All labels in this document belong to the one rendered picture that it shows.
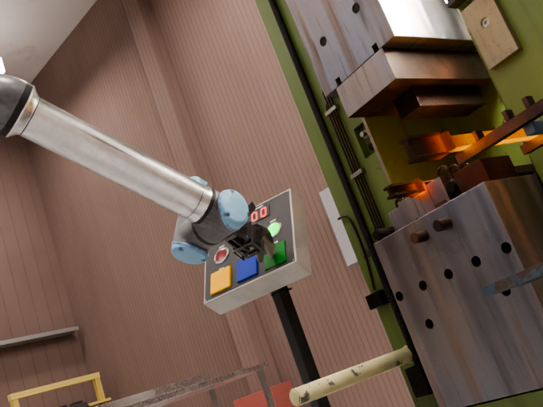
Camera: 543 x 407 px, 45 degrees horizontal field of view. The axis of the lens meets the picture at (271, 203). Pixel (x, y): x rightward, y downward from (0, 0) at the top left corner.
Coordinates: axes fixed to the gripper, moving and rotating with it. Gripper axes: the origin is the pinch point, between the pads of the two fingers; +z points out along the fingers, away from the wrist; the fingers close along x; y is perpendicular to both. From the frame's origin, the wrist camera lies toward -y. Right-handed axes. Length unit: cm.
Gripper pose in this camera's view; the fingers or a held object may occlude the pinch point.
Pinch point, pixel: (271, 249)
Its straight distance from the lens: 190.4
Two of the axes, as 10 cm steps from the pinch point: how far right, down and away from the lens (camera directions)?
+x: 8.1, -4.2, -4.2
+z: 5.9, 5.1, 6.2
